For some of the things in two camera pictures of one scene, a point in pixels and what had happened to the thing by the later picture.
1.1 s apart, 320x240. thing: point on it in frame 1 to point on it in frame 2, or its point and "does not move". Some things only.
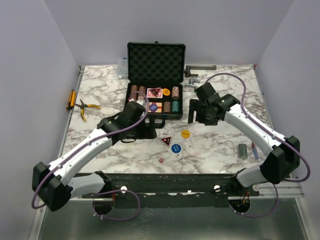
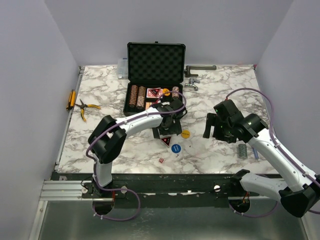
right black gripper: x=194 y=105 to x=213 y=119
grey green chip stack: x=242 y=150 does not move
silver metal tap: x=191 y=84 does not move
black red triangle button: x=155 y=91 does not move
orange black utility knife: x=72 y=100 does not move
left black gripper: x=147 y=132 to x=175 y=129
